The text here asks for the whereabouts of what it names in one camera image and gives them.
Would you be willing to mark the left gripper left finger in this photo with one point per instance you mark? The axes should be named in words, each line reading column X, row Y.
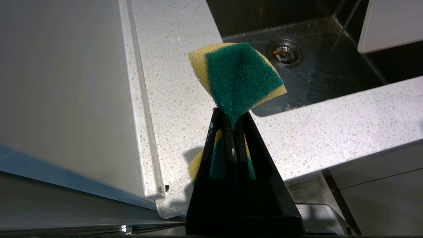
column 201, row 205

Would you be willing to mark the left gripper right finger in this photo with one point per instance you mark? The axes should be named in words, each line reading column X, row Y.
column 264, row 205

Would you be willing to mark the yellow and green scrub sponge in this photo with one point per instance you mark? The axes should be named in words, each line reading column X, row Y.
column 241, row 76

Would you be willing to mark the white cutting board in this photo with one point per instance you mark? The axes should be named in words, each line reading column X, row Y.
column 390, row 23

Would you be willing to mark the grey cabinet door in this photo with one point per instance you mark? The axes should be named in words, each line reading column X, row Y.
column 383, row 198

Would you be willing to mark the black kitchen sink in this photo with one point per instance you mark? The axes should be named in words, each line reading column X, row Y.
column 330, row 76

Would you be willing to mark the metal sink drain strainer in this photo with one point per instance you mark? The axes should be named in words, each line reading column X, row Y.
column 284, row 53

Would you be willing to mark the grey metal panel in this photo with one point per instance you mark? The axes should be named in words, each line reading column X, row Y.
column 66, row 82

